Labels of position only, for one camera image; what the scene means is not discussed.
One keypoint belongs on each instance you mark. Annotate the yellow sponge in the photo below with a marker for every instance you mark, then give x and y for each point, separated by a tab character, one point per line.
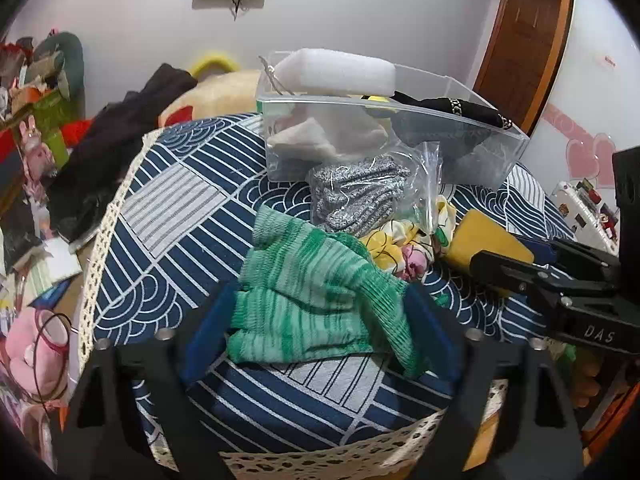
477	232

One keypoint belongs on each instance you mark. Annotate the yellow curved cushion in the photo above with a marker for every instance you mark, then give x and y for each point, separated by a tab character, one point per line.
216	61

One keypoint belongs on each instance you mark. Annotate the clear plastic storage box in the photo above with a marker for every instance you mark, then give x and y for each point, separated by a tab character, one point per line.
323	106

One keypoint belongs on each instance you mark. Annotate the white foam block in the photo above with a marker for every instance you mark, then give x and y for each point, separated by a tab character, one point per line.
323	71

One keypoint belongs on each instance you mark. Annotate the beige patchwork blanket bed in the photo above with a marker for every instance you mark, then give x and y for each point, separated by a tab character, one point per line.
226	94

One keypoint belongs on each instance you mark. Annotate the green box of toys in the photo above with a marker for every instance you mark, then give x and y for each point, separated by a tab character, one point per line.
41	99

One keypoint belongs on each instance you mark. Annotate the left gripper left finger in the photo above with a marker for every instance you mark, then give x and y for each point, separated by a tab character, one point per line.
202	333

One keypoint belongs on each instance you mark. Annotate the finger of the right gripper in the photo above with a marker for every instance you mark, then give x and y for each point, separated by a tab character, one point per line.
579	261
510	276

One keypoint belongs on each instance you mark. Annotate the brown wooden door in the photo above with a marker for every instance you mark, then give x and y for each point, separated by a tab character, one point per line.
522	57

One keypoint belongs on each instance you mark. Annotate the dark clothes pile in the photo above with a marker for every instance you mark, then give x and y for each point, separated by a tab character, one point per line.
87	183

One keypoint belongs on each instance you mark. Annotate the pink plush rabbit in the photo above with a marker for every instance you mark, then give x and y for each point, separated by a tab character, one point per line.
38	160

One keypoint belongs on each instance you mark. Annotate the red box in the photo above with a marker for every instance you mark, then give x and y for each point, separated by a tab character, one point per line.
74	132

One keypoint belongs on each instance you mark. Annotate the green knitted cloth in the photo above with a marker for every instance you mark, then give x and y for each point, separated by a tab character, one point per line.
308	295

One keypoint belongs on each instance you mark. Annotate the pink plush toy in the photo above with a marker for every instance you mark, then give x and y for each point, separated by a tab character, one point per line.
36	348

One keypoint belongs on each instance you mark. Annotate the white suitcase with stickers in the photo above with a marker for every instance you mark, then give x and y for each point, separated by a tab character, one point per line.
584	221

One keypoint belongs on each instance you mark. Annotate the yellow floral scarf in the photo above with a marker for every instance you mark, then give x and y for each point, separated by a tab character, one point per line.
401	248

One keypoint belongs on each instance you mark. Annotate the bagged grey knitted cloth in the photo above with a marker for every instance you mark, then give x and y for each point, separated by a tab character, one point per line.
358	197

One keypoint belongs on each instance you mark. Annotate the pink heart wall sticker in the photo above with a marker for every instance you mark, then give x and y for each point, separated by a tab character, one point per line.
591	158

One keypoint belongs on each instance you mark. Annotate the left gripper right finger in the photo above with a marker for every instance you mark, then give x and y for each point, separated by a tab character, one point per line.
436	332

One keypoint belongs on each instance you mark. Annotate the blue patterned tablecloth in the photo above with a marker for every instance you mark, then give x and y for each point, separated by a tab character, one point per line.
179	236

